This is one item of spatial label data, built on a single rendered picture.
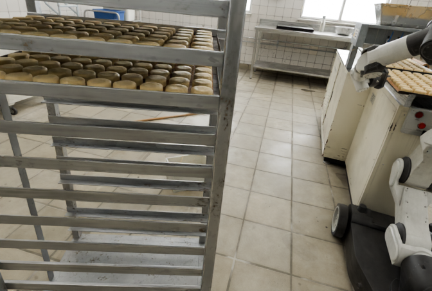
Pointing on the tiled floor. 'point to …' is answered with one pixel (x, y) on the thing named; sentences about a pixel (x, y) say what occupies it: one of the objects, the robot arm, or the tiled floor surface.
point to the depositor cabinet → (340, 112)
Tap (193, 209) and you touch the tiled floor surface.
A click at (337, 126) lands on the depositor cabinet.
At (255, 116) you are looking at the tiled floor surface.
